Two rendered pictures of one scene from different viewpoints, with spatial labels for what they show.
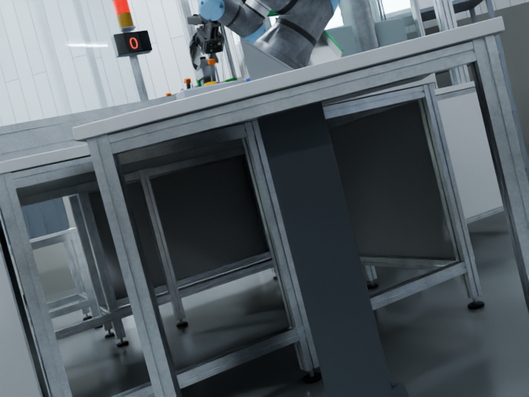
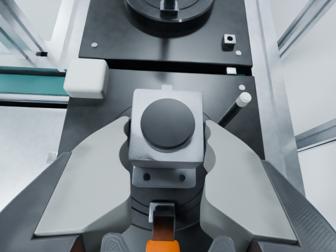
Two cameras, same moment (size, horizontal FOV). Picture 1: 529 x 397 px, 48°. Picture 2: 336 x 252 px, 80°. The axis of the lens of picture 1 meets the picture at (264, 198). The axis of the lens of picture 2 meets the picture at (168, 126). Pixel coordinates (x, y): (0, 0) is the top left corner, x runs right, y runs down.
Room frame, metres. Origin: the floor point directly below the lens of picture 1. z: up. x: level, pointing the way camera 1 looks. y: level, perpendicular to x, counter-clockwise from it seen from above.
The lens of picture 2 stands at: (2.02, 0.08, 1.20)
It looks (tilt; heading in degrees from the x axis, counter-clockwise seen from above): 71 degrees down; 20
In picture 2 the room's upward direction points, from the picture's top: 8 degrees clockwise
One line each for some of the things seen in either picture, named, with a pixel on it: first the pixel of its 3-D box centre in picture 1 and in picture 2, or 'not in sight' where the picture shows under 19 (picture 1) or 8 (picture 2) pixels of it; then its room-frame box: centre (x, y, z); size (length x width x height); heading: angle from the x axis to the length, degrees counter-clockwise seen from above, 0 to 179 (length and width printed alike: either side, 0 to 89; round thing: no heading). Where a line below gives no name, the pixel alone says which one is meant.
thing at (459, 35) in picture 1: (284, 98); not in sight; (1.57, -0.11, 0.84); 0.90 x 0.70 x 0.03; 88
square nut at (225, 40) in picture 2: not in sight; (228, 41); (2.25, 0.09, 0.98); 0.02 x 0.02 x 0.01; 26
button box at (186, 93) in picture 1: (212, 96); not in sight; (1.83, 0.07, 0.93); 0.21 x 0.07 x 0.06; 116
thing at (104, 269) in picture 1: (271, 209); not in sight; (3.57, -0.03, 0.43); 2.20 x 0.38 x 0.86; 116
